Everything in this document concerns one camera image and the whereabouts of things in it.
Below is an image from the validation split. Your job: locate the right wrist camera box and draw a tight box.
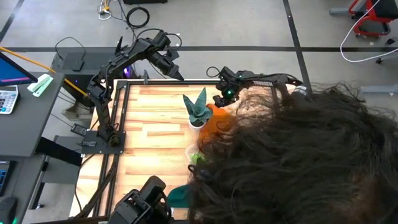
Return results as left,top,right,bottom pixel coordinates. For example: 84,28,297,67
220,66,236,81

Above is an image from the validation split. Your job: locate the black keyboard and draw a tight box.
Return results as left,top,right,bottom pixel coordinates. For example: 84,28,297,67
0,161,12,197

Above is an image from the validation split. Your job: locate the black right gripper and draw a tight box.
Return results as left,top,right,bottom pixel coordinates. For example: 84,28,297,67
213,79,241,108

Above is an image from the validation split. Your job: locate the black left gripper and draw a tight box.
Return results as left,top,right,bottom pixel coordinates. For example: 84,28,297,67
149,51,185,81

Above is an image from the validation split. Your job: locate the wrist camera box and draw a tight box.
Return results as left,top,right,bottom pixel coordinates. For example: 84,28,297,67
220,66,236,81
167,49,181,62

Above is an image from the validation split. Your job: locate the black wifi antenna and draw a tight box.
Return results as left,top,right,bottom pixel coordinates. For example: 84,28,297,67
114,35,126,56

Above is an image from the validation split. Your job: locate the light green toy pear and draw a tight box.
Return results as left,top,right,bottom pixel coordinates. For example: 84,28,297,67
190,152,206,165

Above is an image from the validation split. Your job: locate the potted artificial snake plant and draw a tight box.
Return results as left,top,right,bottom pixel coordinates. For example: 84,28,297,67
182,86,215,129

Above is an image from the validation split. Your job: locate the long white cable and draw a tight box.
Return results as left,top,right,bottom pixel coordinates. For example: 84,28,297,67
340,0,398,63

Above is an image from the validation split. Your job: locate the black mechanical device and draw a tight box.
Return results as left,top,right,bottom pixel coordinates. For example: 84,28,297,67
107,175,172,224

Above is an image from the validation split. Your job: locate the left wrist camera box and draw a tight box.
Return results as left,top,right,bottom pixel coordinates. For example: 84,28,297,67
167,49,181,62

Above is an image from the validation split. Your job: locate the red-framed black chair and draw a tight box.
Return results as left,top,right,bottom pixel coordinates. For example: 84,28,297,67
347,0,398,39

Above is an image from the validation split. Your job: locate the orange cloth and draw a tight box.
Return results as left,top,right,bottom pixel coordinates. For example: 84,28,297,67
198,103,234,149

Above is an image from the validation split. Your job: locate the coiled black cable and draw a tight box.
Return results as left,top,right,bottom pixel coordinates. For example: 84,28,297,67
126,6,150,29

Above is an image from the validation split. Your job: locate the teal cloth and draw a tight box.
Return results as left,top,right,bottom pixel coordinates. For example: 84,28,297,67
167,185,192,208

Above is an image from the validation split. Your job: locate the grey chair base leg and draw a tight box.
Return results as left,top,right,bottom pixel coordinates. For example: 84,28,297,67
360,83,398,95

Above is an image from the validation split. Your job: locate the small black controller box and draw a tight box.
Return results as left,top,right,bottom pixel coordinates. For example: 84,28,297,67
70,123,88,137

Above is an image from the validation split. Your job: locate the black computer tower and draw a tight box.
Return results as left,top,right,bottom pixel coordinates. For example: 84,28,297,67
50,50,137,94

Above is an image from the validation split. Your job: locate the white cable bundle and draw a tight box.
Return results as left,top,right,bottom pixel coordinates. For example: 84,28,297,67
98,0,113,21

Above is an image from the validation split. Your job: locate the computer monitor with blue screen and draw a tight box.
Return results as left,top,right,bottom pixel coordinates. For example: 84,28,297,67
0,51,39,87

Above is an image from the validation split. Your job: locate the black desk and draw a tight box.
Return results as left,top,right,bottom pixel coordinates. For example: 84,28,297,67
0,71,66,224

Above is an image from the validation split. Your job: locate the person's head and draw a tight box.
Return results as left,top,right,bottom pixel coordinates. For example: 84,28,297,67
186,81,398,224

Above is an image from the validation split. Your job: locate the mint green stapler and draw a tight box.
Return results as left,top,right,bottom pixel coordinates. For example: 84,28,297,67
27,73,55,98

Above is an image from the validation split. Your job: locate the clear plastic tupperware container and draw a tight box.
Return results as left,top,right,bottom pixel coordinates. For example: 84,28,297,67
185,144,203,165

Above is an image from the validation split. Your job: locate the grey calculator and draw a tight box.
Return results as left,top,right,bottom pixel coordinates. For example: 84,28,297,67
0,85,20,115

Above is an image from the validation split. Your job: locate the black aluminium table frame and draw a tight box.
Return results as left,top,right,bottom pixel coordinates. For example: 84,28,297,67
74,70,224,224

